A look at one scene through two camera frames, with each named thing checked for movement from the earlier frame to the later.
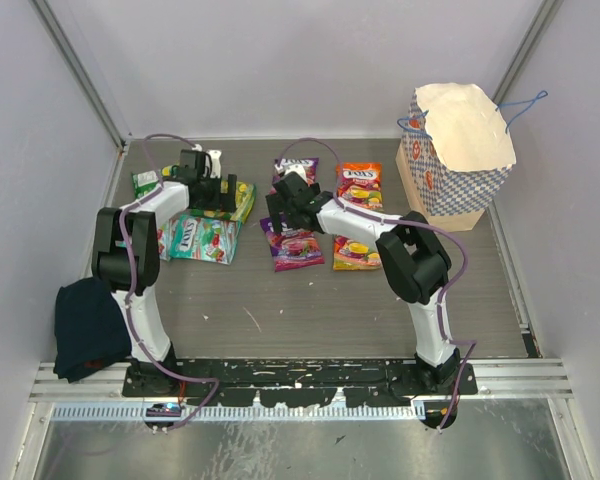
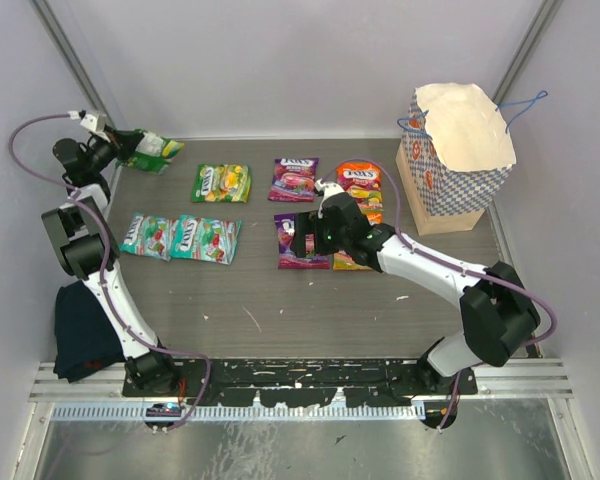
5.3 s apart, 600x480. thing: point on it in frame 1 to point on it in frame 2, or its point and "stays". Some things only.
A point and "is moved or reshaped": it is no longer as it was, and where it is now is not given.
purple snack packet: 292,248 is moved or reshaped
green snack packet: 143,181 to 153,153
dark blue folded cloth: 91,329 stays
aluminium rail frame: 547,380 stays
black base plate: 297,382 stays
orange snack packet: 362,184 stays
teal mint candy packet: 203,239 stays
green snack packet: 246,195 is moved or reshaped
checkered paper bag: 454,155 stays
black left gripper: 223,201 to 124,142
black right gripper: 275,207 to 308,222
